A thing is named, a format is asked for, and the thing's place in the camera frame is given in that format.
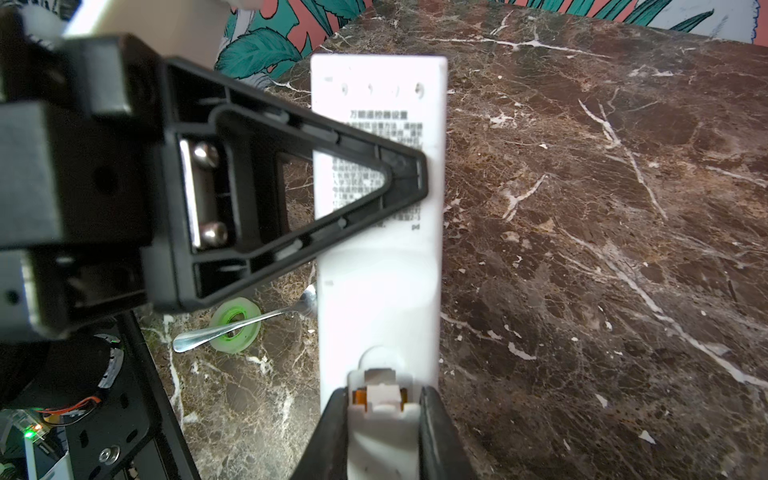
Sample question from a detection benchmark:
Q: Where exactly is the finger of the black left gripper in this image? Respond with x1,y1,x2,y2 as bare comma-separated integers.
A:
142,58,429,313

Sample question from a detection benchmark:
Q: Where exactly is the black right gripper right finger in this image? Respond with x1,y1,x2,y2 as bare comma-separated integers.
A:
419,386,477,480

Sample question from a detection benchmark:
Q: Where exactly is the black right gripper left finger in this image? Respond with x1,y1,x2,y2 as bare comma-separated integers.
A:
290,387,349,480

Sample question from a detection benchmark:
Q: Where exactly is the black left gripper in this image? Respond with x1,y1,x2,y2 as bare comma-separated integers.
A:
1,6,174,342

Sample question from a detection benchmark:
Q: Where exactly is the white battery cover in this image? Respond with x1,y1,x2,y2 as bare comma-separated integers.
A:
347,368,421,479

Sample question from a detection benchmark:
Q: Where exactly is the white remote control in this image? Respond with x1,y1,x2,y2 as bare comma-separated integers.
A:
310,54,448,402

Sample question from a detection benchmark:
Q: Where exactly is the orange battery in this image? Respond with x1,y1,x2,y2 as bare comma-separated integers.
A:
352,388,408,407

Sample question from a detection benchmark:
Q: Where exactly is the green tape roll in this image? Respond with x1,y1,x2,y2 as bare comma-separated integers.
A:
208,296,263,356

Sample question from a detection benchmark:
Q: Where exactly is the small silver ball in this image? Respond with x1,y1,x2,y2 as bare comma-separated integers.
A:
172,284,318,353

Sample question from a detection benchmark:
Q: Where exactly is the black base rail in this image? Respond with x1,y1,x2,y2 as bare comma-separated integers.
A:
65,312,200,479

